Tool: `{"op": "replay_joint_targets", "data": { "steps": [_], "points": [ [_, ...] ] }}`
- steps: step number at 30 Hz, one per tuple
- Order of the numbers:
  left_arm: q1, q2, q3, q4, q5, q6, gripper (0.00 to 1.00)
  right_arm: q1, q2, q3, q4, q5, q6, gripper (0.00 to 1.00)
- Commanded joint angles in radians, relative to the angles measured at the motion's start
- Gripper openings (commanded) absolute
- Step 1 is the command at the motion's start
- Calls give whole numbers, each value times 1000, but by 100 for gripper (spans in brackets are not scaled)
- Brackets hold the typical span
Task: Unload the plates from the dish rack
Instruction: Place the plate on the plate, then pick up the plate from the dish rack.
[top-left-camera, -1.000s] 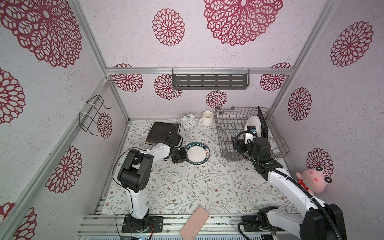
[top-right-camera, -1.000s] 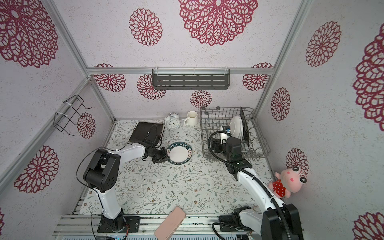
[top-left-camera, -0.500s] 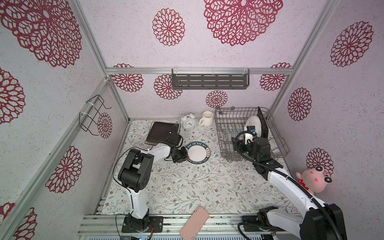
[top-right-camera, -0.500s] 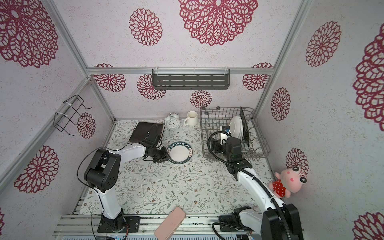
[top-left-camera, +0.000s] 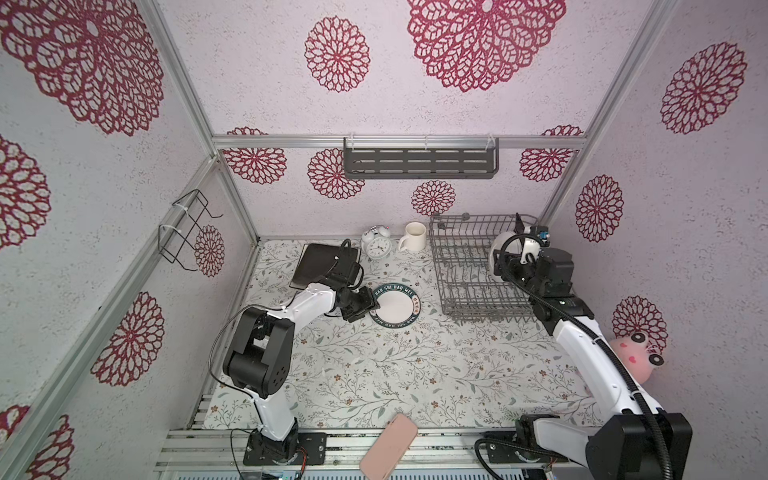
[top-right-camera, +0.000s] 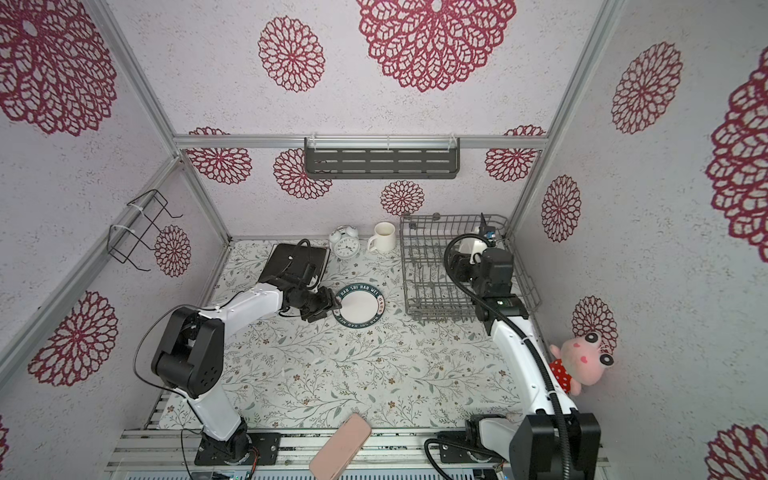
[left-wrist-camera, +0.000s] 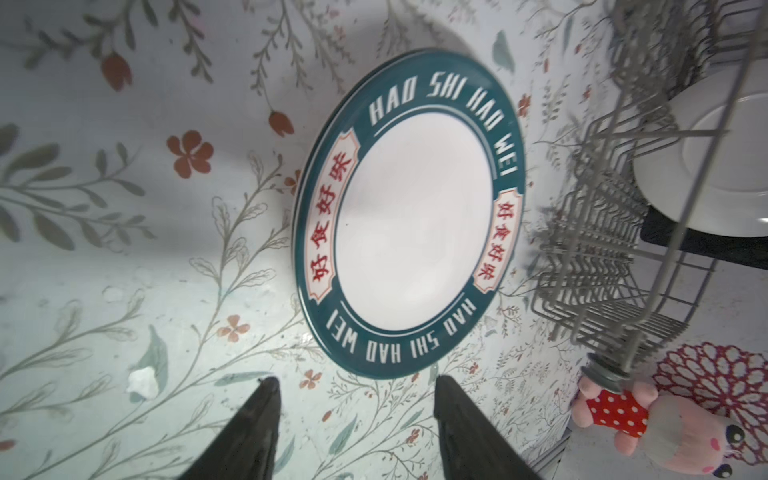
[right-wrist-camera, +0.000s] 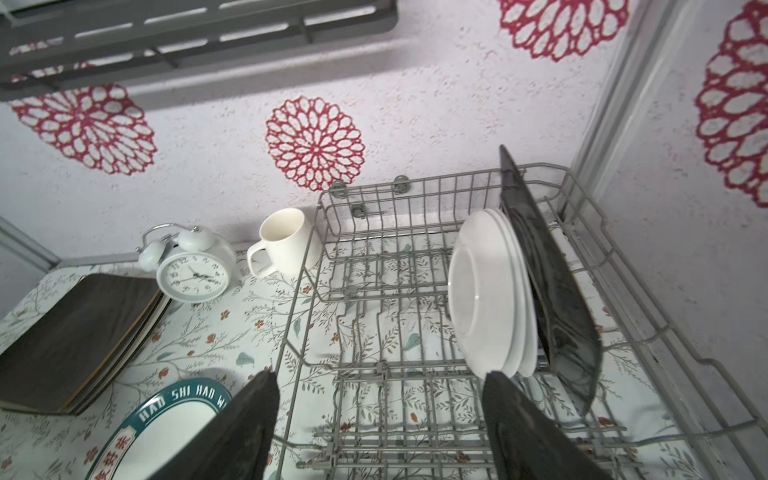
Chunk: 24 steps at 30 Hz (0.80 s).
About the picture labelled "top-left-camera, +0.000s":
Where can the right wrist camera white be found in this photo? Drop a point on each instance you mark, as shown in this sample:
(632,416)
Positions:
(536,238)

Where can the pink pig plush toy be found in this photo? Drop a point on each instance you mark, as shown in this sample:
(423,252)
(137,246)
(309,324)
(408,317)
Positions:
(635,354)

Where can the grey wire dish rack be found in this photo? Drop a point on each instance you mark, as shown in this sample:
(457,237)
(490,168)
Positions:
(462,247)

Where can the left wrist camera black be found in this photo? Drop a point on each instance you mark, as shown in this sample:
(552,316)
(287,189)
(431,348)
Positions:
(346,272)

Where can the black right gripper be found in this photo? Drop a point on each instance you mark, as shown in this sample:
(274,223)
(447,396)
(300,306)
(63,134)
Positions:
(512,264)

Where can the black wire wall holder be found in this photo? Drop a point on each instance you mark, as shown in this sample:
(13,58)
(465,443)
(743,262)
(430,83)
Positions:
(192,242)

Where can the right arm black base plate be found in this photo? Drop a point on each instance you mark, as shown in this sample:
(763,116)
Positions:
(506,447)

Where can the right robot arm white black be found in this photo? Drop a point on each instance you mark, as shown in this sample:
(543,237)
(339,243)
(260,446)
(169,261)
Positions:
(639,439)

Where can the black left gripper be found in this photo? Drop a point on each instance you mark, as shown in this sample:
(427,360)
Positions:
(369,304)

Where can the grey wall shelf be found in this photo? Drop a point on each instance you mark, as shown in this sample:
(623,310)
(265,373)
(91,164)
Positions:
(424,163)

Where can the white ceramic mug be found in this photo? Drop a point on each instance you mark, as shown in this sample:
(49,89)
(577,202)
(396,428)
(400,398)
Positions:
(414,239)

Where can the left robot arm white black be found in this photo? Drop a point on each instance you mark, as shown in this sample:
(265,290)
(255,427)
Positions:
(258,360)

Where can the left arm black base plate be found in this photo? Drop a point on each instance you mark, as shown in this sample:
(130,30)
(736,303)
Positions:
(298,449)

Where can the pink phone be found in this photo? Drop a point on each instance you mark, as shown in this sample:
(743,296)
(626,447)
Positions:
(389,448)

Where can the white twin bell alarm clock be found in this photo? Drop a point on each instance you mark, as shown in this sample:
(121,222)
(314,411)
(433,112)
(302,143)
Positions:
(376,242)

